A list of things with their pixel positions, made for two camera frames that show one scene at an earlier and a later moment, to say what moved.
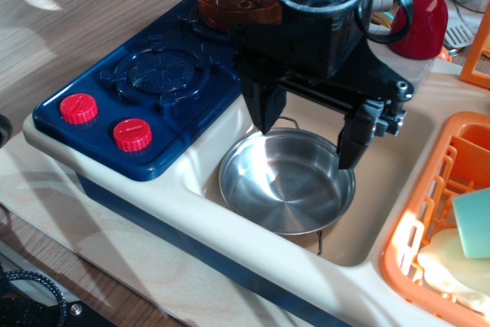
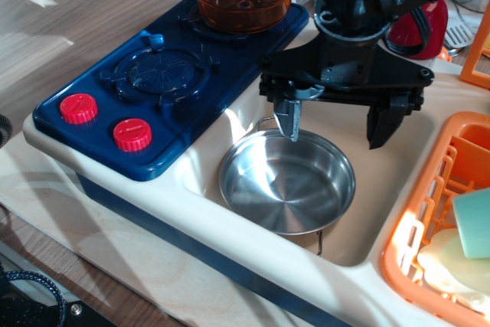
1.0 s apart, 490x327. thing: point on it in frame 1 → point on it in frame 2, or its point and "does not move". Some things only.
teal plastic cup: (472, 211) does not move
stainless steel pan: (286, 181) does not move
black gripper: (324, 51) → (347, 67)
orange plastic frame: (468, 74) does not move
